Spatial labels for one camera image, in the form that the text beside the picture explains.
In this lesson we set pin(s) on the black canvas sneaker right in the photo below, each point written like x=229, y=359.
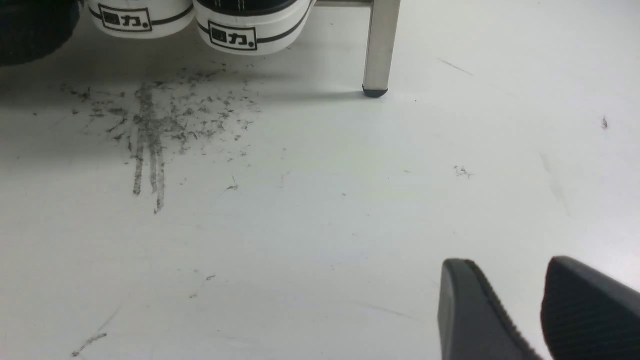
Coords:
x=251, y=27

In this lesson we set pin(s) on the black canvas sneaker left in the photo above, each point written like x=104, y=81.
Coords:
x=141, y=19

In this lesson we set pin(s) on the black canvas sneaker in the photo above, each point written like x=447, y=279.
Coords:
x=141, y=19
x=251, y=27

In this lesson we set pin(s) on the black mesh shoe right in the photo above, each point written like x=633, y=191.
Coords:
x=34, y=29

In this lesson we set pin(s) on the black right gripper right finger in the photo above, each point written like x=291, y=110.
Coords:
x=587, y=315

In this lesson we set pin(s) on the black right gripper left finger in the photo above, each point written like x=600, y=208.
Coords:
x=472, y=321

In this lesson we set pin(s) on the stainless steel shoe rack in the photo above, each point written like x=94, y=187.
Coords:
x=382, y=30

